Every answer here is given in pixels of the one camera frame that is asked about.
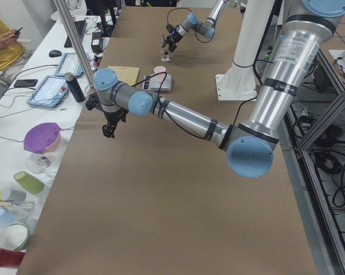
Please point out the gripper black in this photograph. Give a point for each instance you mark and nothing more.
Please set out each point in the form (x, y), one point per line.
(113, 117)
(174, 33)

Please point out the blue teach pendant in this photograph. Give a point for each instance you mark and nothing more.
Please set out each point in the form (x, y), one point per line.
(69, 63)
(50, 93)

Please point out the pink plastic cup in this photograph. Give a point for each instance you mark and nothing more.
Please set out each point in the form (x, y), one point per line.
(159, 72)

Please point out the wooden cutting board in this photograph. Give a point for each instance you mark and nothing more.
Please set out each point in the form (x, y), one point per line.
(126, 74)

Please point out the light blue plastic cup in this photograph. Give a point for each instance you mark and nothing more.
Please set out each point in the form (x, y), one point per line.
(7, 218)

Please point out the blue teach pendant near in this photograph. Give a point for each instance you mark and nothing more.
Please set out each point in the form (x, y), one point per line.
(50, 93)

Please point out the black power box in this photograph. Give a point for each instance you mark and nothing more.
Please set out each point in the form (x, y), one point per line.
(97, 42)

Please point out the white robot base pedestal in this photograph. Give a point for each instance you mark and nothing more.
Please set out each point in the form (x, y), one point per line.
(239, 82)

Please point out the blue teach pendant far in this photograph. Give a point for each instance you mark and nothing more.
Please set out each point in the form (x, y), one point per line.
(69, 63)

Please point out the person in yellow shirt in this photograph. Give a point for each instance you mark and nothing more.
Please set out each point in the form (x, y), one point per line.
(13, 55)

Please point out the aluminium frame post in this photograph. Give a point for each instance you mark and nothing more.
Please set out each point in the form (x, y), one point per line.
(72, 33)

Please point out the white green rim bowl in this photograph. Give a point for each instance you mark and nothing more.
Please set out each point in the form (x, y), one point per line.
(16, 237)

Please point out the green plastic cup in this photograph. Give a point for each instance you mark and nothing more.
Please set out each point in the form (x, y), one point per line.
(30, 183)

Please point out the grey plastic cup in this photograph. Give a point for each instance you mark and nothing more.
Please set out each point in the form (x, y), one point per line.
(13, 195)

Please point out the glass sauce dispenser bottle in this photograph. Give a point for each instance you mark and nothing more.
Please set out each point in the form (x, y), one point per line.
(164, 54)

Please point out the silver digital kitchen scale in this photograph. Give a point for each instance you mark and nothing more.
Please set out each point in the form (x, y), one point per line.
(153, 83)

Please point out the red cylinder container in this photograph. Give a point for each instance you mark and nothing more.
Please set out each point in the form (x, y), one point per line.
(10, 258)

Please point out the black computer mouse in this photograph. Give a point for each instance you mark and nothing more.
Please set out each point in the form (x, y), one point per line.
(55, 53)

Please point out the clear wine glass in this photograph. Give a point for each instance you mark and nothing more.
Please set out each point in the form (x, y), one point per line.
(39, 164)

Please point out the black water bottle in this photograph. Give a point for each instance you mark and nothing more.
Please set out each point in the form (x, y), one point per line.
(74, 87)

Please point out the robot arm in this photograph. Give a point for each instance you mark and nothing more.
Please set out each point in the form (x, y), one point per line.
(204, 31)
(248, 145)

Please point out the purple cloth covered bowl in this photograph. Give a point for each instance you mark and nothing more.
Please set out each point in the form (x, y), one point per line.
(42, 138)

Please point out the black smartphone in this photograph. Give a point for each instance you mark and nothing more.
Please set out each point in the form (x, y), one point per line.
(25, 83)

